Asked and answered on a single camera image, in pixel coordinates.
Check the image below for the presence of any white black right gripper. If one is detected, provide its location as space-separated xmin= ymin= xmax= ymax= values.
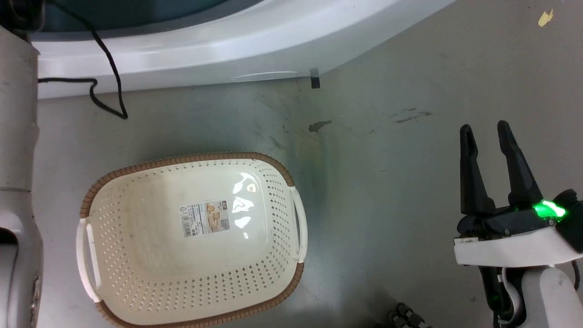
xmin=454 ymin=120 xmax=583 ymax=267

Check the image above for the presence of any white washing machine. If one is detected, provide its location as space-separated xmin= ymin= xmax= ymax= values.
xmin=27 ymin=0 xmax=457 ymax=99

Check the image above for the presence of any cream perforated laundry basket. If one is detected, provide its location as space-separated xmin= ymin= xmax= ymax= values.
xmin=76 ymin=152 xmax=309 ymax=328

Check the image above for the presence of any paper label sticker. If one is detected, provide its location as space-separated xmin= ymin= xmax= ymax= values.
xmin=179 ymin=200 xmax=231 ymax=238

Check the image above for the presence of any black ribbed hose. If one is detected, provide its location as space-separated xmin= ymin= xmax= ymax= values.
xmin=376 ymin=302 xmax=434 ymax=328

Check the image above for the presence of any thin black cable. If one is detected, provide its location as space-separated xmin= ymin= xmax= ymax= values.
xmin=38 ymin=0 xmax=129 ymax=120

